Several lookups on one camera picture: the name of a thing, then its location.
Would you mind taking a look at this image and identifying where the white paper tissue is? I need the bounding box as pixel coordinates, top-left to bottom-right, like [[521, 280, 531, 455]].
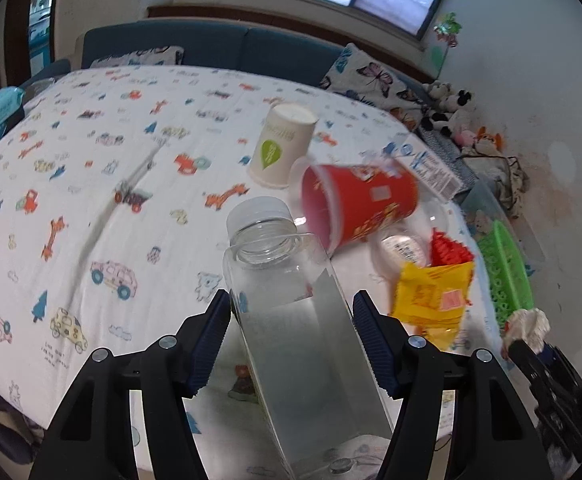
[[501, 308, 550, 359]]

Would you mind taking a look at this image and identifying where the clear square plastic bottle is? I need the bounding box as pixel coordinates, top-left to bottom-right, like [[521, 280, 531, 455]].
[[224, 196, 392, 479]]

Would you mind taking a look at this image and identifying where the clear plastic lid container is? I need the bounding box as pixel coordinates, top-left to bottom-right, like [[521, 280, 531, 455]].
[[369, 198, 448, 281]]

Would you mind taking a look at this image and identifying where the white milk carton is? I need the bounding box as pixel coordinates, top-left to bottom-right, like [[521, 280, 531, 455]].
[[366, 133, 462, 204]]

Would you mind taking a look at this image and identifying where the green plastic basket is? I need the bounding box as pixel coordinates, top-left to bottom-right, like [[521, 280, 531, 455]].
[[477, 220, 534, 327]]

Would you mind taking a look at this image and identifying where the yellow snack wrapper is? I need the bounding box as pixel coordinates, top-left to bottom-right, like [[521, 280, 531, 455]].
[[390, 262, 474, 351]]

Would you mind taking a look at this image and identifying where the red foam fruit net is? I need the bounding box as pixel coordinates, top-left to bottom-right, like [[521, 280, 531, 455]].
[[430, 229, 474, 266]]

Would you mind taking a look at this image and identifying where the printed white table cloth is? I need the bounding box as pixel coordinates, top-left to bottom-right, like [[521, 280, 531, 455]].
[[0, 63, 505, 480]]

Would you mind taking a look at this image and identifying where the clear plastic storage box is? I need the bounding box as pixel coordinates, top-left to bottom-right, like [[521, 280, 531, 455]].
[[459, 181, 547, 273]]

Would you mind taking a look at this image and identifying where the red paper cup with lid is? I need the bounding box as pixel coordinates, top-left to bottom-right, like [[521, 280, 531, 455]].
[[289, 157, 419, 255]]

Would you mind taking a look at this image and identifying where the orange fox plush toy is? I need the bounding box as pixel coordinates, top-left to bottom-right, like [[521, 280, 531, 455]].
[[474, 126, 502, 156]]

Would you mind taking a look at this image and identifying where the pink plush toy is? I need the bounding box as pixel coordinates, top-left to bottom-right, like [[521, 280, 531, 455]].
[[451, 129, 477, 148]]

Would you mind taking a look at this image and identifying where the black white plush toy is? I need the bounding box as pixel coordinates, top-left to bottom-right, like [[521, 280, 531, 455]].
[[420, 81, 473, 138]]

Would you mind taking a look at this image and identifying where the white paper cup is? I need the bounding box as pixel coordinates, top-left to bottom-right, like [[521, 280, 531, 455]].
[[248, 102, 318, 188]]

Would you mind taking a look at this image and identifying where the butterfly print pillow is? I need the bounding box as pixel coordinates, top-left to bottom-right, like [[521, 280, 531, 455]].
[[320, 44, 432, 131]]

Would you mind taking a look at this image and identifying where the blue sofa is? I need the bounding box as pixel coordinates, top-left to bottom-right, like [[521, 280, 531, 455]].
[[20, 19, 438, 91]]

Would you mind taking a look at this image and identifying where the colourful pinwheel wall decoration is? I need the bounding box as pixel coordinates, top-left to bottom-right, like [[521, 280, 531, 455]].
[[434, 12, 462, 49]]

